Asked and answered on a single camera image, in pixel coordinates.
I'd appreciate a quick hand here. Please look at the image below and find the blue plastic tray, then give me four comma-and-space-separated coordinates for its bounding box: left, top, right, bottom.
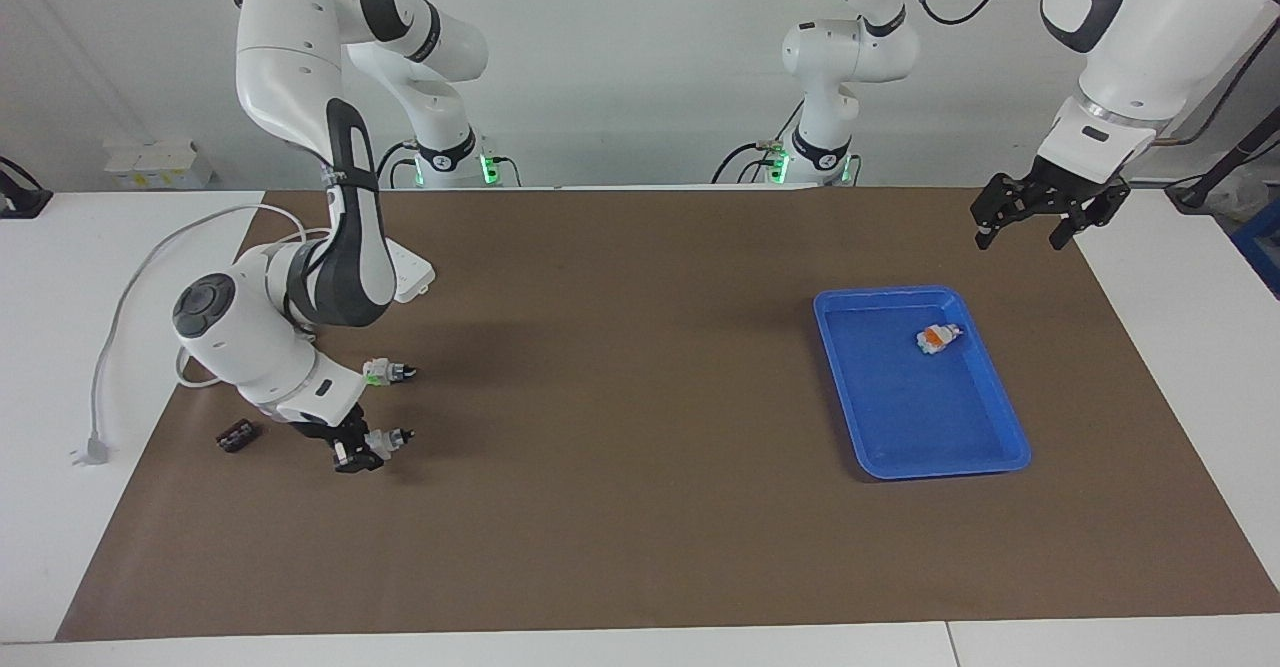
812, 285, 1033, 481

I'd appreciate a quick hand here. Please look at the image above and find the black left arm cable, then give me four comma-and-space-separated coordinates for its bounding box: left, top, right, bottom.
900, 0, 1280, 148

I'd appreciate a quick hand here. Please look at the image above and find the black clamp mount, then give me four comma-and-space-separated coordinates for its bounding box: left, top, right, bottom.
0, 155, 53, 220

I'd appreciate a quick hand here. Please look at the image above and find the white cardboard box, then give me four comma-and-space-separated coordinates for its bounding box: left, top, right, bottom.
104, 140, 213, 190

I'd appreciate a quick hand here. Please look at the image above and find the white power strip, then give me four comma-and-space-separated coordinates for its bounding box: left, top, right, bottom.
385, 242, 437, 304

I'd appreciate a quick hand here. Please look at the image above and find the brown table mat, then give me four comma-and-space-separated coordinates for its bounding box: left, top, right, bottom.
55, 185, 1280, 643

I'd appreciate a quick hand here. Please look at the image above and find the blue storage crate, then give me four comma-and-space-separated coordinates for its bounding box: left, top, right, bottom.
1232, 197, 1280, 298

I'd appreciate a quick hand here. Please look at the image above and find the white power strip cable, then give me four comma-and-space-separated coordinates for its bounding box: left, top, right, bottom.
70, 203, 331, 468

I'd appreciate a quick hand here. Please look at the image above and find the clear plastic bag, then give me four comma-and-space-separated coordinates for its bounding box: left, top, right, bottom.
1215, 167, 1271, 223

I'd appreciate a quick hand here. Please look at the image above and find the black stand pole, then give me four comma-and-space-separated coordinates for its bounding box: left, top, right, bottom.
1165, 107, 1280, 213

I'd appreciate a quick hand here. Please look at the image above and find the black base cable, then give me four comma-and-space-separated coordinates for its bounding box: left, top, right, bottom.
712, 142, 791, 186

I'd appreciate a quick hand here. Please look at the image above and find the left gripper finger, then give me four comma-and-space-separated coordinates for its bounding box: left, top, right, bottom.
1048, 182, 1131, 251
973, 175, 1036, 250

